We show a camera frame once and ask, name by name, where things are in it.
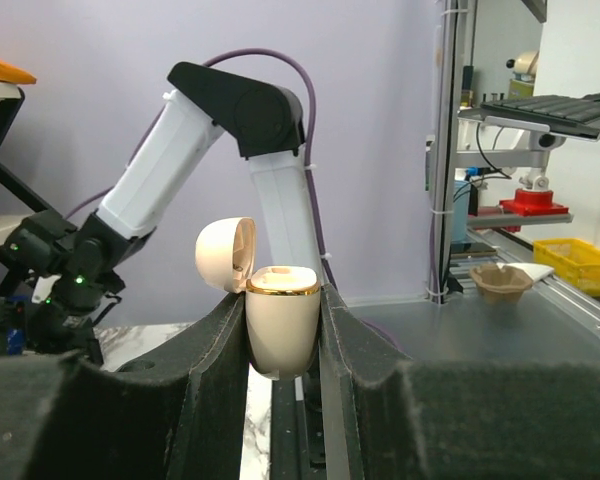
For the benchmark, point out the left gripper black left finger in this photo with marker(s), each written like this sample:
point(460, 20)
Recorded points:
point(176, 412)

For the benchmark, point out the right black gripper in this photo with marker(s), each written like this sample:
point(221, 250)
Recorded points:
point(82, 261)

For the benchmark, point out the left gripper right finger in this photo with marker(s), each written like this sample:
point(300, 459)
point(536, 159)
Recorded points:
point(388, 416)

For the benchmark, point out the beige earbud charging case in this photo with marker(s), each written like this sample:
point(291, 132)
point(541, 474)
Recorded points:
point(282, 302)

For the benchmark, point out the orange kettle chips bag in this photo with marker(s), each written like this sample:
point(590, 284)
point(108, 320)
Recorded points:
point(14, 75)

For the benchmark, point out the yellow plastic bin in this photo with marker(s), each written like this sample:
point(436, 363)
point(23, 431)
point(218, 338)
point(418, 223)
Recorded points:
point(574, 261)

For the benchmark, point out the red plastic part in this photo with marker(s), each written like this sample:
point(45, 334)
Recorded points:
point(533, 203)

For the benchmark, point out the black keyboard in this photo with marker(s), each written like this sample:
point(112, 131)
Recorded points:
point(563, 115)

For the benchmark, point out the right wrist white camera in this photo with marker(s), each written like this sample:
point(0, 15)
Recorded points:
point(42, 288)

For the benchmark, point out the black frame shelf rack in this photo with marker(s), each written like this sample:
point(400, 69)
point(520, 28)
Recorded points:
point(12, 98)

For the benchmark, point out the aluminium frame post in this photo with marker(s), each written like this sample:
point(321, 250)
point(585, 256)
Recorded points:
point(442, 156)

